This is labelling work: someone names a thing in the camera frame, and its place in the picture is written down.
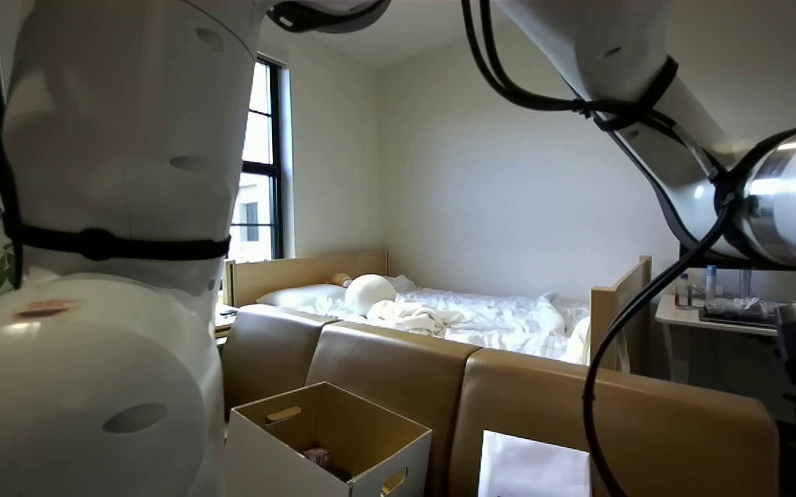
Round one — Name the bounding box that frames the tan leather sofa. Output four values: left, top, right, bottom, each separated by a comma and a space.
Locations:
219, 301, 784, 497

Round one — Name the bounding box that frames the open cardboard box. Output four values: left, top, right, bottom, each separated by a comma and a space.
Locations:
222, 377, 437, 497

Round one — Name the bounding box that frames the black framed window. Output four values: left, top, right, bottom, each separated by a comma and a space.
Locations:
226, 53, 289, 265

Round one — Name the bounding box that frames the white pillow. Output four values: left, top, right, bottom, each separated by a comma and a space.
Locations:
256, 278, 350, 320

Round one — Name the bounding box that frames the black velcro strap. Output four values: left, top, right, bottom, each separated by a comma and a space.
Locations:
2, 220, 234, 268
589, 53, 682, 131

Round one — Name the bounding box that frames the white paper sheet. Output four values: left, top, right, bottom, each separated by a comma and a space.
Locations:
474, 428, 595, 497

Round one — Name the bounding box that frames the dark small bottle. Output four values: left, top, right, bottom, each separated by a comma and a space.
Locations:
675, 271, 696, 312

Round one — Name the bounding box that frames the white crumpled bed sheet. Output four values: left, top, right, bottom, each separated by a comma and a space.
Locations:
360, 272, 596, 366

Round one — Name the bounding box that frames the white round plush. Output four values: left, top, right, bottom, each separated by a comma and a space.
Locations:
342, 271, 397, 318

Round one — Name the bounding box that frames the white desk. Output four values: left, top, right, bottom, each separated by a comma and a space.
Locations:
653, 293, 784, 388

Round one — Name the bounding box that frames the wooden bed with white bedding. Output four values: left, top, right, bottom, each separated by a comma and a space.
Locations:
222, 244, 658, 376

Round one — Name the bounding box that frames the dark keyboard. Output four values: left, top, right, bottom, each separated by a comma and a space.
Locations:
696, 294, 778, 329

